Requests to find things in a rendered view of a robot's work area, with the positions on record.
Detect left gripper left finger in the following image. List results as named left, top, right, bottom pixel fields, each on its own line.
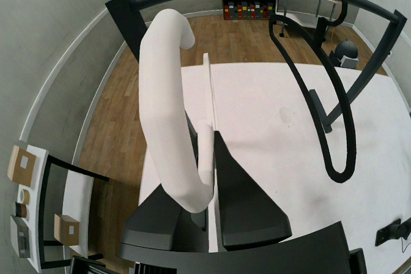
left=121, top=183, right=209, bottom=253

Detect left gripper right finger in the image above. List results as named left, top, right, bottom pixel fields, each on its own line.
left=214, top=130, right=292, bottom=251

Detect black hanger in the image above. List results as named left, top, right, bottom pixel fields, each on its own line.
left=268, top=0, right=357, bottom=183

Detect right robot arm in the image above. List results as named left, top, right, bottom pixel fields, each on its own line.
left=375, top=217, right=411, bottom=246

